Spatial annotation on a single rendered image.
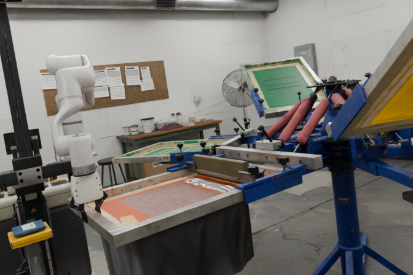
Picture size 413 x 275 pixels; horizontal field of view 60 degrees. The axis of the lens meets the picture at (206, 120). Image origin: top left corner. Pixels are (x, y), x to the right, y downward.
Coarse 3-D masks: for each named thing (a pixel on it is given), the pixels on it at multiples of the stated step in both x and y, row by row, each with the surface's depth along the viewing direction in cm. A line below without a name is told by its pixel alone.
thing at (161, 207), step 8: (224, 184) 152; (232, 184) 150; (240, 184) 148; (192, 192) 146; (200, 192) 145; (208, 192) 143; (216, 192) 142; (160, 200) 141; (168, 200) 140; (176, 200) 138; (184, 200) 137; (192, 200) 135; (200, 200) 134; (136, 208) 135; (144, 208) 134; (152, 208) 132; (160, 208) 131; (168, 208) 130; (176, 208) 128; (112, 216) 129; (120, 216) 128; (136, 216) 126; (144, 216) 125; (152, 216) 123
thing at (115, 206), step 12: (180, 180) 169; (216, 180) 160; (144, 192) 156; (156, 192) 154; (168, 192) 151; (180, 192) 149; (108, 204) 145; (120, 204) 143; (132, 204) 140; (144, 204) 138
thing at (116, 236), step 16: (160, 176) 170; (176, 176) 174; (112, 192) 157; (240, 192) 127; (192, 208) 116; (208, 208) 119; (96, 224) 114; (112, 224) 110; (144, 224) 107; (160, 224) 109; (176, 224) 112; (112, 240) 102; (128, 240) 104
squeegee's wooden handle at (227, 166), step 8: (200, 160) 168; (208, 160) 162; (216, 160) 156; (224, 160) 152; (232, 160) 148; (240, 160) 146; (200, 168) 169; (208, 168) 163; (216, 168) 157; (224, 168) 152; (232, 168) 147; (240, 168) 143
